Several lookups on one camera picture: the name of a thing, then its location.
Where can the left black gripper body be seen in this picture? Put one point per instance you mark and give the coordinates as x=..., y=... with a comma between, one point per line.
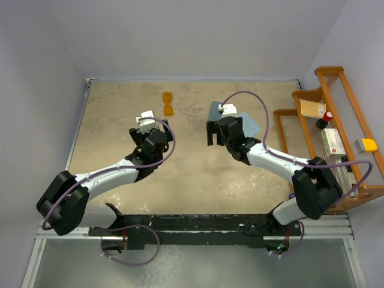
x=138, y=137

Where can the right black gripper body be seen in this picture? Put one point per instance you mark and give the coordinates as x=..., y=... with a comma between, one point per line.
x=213, y=128

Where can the light blue cleaning cloth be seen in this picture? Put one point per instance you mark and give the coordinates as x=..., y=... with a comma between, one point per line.
x=249, y=126

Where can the blue-grey glasses case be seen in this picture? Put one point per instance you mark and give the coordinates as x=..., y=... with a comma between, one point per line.
x=214, y=113

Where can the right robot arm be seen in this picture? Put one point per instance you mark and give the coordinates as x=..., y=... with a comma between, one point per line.
x=315, y=186

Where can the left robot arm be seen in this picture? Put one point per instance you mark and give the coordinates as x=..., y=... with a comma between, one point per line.
x=65, y=204

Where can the orange sunglasses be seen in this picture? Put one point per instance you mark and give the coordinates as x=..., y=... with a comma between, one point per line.
x=167, y=101

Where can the brown cardboard envelope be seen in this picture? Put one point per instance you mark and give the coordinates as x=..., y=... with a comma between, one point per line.
x=312, y=109

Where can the red black bottle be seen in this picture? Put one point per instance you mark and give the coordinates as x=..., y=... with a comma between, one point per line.
x=323, y=122

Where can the wooden tiered rack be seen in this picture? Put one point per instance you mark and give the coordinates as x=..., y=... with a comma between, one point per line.
x=329, y=123

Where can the white red box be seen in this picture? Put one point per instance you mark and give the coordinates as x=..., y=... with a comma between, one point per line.
x=334, y=147

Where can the white black stapler device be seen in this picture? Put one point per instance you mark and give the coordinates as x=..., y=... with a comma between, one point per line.
x=345, y=177

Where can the yellow grey sponge block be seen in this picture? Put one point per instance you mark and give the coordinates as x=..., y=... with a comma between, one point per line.
x=365, y=145

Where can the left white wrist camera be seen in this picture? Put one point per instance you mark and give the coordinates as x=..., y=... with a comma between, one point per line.
x=146, y=122

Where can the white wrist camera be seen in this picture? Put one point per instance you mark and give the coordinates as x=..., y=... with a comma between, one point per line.
x=227, y=110
x=146, y=122

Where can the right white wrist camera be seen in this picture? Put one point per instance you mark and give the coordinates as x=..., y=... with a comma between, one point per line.
x=227, y=110

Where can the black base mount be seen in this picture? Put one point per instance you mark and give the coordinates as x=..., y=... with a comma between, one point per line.
x=135, y=231

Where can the aluminium frame rail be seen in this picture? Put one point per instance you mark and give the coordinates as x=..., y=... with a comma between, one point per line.
x=328, y=227

